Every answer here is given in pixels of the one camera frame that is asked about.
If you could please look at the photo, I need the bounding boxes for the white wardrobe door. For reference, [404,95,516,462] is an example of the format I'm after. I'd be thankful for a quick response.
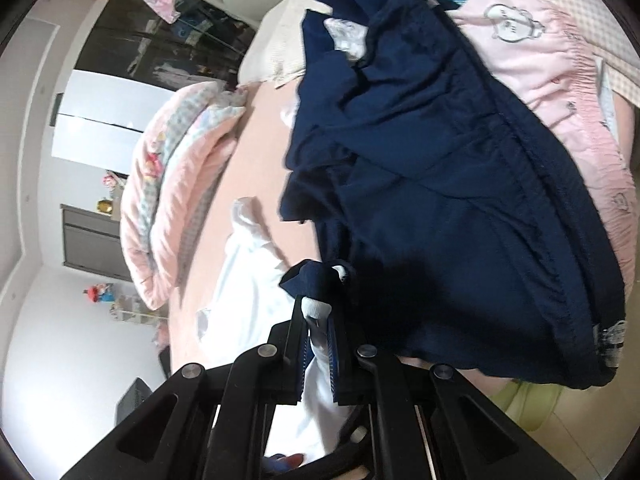
[50,67,176,173]

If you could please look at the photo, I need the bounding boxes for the grey cabinet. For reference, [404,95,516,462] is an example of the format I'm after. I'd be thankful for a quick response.
[60,203,132,281]

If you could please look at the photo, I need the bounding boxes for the dark glass wardrobe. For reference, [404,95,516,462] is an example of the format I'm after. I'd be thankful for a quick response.
[72,0,261,133]

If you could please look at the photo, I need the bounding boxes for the pink patterned quilt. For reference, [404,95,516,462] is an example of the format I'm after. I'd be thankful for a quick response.
[120,82,248,311]

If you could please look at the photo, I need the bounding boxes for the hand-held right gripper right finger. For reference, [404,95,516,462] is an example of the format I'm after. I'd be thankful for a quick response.
[325,310,576,480]

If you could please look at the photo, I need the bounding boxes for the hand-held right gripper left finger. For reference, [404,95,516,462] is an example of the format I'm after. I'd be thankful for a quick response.
[60,296,311,480]

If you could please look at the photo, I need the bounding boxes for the white shelf rack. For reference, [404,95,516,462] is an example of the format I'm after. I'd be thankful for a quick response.
[107,294,168,328]

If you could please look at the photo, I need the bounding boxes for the white shirt with navy trim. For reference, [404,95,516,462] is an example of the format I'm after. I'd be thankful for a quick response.
[195,196,358,466]

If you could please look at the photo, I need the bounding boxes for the red and blue plush toys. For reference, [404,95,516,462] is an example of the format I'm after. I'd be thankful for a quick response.
[82,284,115,305]

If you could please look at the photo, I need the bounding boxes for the pink printed garment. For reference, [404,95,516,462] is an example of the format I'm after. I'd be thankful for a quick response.
[452,0,631,271]

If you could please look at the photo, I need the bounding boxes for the navy blue pants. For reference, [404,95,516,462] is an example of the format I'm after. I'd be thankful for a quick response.
[279,0,628,391]

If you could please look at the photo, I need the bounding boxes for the green slipper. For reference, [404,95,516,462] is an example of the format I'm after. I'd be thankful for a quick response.
[487,382,558,433]

